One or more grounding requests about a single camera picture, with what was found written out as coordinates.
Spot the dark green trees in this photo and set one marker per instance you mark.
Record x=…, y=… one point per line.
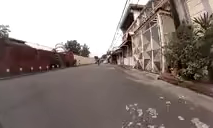
x=75, y=47

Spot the grey asphalt road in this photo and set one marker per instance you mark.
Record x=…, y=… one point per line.
x=90, y=96

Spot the building with lattice front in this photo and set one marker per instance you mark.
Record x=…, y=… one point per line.
x=144, y=36

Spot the row of small white posts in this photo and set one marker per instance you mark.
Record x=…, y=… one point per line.
x=32, y=68

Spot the pale concrete verge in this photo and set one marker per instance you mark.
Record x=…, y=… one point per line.
x=180, y=90

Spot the large green bush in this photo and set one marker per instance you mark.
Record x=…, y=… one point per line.
x=190, y=53

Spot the tree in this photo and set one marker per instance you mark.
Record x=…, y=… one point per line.
x=1, y=32

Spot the pale beige wall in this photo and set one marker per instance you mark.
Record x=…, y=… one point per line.
x=83, y=60

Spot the long red wall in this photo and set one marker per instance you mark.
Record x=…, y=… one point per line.
x=24, y=58

